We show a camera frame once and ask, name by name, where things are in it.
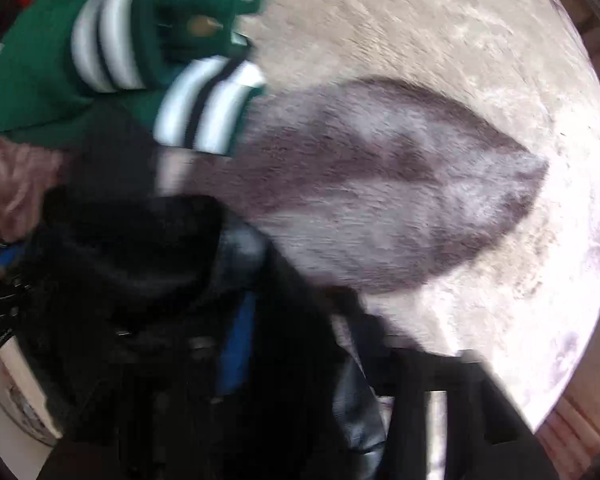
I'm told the black leather jacket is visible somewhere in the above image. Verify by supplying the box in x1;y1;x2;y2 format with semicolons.
18;188;556;479

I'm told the green folded striped garment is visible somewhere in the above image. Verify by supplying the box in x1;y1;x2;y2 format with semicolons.
0;0;265;156

